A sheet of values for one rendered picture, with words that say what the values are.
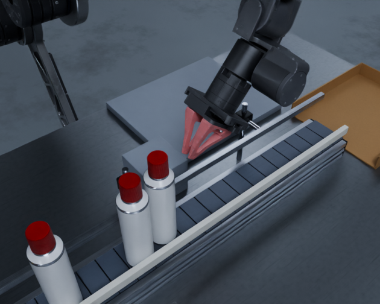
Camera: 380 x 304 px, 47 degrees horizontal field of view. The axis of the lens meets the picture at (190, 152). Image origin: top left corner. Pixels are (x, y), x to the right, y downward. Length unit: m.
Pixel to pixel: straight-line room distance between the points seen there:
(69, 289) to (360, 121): 0.83
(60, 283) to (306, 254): 0.46
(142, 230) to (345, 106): 0.73
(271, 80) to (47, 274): 0.42
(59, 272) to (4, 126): 1.98
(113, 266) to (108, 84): 2.03
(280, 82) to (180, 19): 2.82
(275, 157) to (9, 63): 2.39
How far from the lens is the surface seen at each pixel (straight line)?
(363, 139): 1.16
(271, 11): 0.65
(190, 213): 0.86
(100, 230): 0.76
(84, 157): 1.07
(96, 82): 2.78
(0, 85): 2.93
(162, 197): 0.71
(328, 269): 0.89
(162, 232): 0.79
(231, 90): 0.68
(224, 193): 0.90
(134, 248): 0.74
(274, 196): 0.92
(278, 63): 0.65
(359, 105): 1.26
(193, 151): 0.71
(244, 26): 0.67
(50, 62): 1.61
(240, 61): 0.68
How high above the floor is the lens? 1.56
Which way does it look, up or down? 44 degrees down
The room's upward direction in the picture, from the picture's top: straight up
